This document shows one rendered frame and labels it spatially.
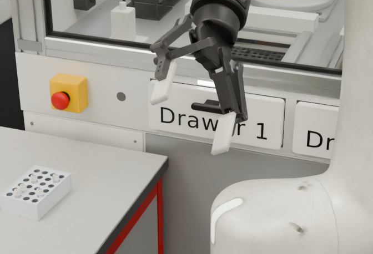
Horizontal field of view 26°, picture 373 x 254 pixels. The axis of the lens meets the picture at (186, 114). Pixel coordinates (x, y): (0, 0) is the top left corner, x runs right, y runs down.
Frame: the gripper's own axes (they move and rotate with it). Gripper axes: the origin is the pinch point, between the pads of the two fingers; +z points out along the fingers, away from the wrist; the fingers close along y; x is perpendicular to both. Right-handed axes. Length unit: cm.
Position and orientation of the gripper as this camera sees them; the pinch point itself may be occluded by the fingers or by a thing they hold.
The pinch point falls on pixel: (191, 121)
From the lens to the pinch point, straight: 116.6
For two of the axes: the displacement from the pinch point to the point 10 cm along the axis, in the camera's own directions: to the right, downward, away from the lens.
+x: -7.4, 2.6, 6.3
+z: -2.0, 8.0, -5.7
